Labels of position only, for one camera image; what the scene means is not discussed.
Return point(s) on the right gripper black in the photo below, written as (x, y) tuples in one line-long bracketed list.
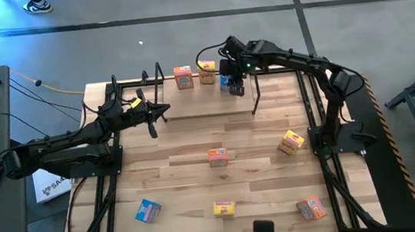
[(230, 69)]

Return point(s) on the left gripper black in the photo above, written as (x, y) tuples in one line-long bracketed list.
[(135, 112)]

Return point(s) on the blue Rice Krispies cereal box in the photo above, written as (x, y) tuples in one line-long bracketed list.
[(148, 211), (224, 84)]

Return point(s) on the yellow Corn Pops cereal box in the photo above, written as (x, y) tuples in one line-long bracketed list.
[(290, 142), (207, 73), (223, 208)]

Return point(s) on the orange Mini Wheats cereal box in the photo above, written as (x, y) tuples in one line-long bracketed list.
[(311, 208), (183, 79), (218, 157)]

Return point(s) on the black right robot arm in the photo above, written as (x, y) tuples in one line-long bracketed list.
[(294, 58)]

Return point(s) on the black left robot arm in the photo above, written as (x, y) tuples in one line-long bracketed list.
[(60, 147)]

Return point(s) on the white printed box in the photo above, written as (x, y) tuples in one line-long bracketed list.
[(51, 188)]

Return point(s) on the person's shoe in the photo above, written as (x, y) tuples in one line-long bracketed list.
[(37, 7)]

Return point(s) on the black mat with hazard stripe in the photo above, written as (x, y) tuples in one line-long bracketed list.
[(389, 189)]

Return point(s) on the wooden shelf with black frame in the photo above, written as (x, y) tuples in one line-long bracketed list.
[(206, 104)]

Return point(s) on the black clamp bracket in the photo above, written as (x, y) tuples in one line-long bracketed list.
[(144, 77)]

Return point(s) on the black aluminium table frame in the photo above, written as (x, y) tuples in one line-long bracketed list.
[(284, 70)]

